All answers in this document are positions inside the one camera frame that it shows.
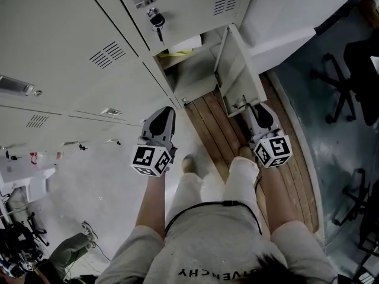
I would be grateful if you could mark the person's left forearm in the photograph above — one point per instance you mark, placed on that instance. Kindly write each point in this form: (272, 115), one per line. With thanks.
(151, 206)

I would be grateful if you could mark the person's grey t-shirt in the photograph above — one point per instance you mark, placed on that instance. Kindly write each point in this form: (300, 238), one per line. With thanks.
(213, 247)

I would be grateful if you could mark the black key bunch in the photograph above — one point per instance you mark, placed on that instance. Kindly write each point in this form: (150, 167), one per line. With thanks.
(157, 19)
(13, 158)

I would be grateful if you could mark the person's left beige shoe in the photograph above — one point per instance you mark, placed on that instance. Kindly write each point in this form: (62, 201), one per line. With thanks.
(189, 164)

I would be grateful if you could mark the large white box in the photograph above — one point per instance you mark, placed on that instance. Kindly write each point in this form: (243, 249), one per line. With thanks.
(281, 16)

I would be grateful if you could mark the person's right beige shoe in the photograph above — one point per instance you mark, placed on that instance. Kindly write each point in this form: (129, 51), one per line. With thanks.
(245, 152)

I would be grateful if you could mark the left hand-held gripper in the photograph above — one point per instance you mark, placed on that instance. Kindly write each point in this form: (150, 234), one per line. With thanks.
(151, 158)

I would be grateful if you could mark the person's light trousers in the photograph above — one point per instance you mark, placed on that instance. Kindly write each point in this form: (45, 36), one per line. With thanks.
(186, 194)

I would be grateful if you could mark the white foam box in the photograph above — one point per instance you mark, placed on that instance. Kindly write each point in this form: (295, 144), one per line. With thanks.
(26, 173)

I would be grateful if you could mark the wooden plank platform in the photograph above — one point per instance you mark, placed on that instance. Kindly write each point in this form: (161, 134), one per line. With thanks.
(213, 123)

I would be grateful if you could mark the grey metal locker cabinet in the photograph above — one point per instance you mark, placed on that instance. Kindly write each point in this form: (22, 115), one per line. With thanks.
(59, 25)

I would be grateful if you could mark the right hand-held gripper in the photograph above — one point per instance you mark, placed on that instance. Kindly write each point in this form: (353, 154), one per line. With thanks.
(272, 152)

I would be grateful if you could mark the person's right forearm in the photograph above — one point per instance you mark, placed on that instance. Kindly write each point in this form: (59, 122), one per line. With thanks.
(278, 200)

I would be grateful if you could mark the person's beige shoe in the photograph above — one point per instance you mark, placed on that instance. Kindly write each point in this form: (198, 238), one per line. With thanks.
(189, 164)
(245, 152)

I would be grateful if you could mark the black office chair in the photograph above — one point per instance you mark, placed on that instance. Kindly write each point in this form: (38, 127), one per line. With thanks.
(364, 78)
(358, 200)

